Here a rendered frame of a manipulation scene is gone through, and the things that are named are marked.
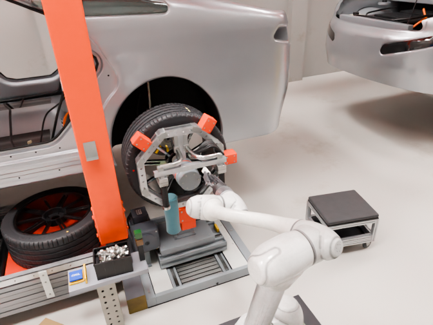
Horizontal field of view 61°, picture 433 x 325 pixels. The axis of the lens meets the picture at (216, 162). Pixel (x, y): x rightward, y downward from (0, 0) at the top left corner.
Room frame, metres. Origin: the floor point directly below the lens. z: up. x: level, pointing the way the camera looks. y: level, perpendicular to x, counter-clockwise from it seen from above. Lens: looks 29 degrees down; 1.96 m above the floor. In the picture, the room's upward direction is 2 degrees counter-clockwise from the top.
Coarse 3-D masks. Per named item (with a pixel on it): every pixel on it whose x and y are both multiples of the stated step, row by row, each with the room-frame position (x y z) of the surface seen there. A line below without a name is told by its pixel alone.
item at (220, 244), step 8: (208, 224) 2.28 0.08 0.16; (216, 232) 2.20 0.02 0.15; (216, 240) 2.09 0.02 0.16; (224, 240) 2.09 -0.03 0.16; (192, 248) 2.03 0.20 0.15; (200, 248) 2.03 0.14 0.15; (208, 248) 2.02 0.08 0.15; (216, 248) 2.04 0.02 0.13; (224, 248) 2.06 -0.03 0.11; (160, 256) 1.95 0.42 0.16; (168, 256) 1.96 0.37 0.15; (176, 256) 1.94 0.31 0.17; (184, 256) 1.95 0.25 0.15; (192, 256) 1.97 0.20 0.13; (200, 256) 1.99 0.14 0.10; (160, 264) 1.89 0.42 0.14; (168, 264) 1.91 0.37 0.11; (176, 264) 1.93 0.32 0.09
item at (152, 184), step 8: (200, 144) 2.11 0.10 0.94; (168, 152) 2.07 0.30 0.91; (208, 152) 2.22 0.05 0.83; (152, 160) 2.00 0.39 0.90; (160, 160) 2.01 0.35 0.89; (168, 160) 2.03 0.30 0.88; (192, 160) 2.09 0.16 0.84; (200, 160) 2.10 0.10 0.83; (200, 168) 2.22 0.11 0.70; (208, 168) 2.15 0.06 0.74; (168, 176) 2.04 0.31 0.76; (200, 176) 2.10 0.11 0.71; (152, 184) 2.05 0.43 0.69; (176, 184) 2.16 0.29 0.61; (200, 184) 2.08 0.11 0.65; (160, 192) 2.00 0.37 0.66; (168, 192) 2.04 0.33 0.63; (176, 192) 2.06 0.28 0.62; (184, 192) 2.06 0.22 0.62; (192, 192) 2.05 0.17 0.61
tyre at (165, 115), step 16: (144, 112) 2.17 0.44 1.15; (160, 112) 2.10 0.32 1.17; (176, 112) 2.07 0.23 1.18; (192, 112) 2.13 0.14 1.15; (128, 128) 2.13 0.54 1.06; (144, 128) 1.98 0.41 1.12; (128, 144) 1.99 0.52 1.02; (224, 144) 2.14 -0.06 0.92; (128, 160) 1.93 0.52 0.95; (128, 176) 1.92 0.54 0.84
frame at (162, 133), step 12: (156, 132) 1.95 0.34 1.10; (168, 132) 1.93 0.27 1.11; (180, 132) 1.95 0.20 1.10; (192, 132) 1.98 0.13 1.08; (204, 132) 2.00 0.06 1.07; (156, 144) 1.90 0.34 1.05; (216, 144) 2.03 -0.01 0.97; (144, 156) 1.87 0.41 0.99; (144, 168) 1.87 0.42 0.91; (144, 180) 1.87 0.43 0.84; (144, 192) 1.86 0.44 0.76; (156, 192) 1.94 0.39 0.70; (204, 192) 1.99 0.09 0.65; (180, 204) 1.94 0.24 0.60
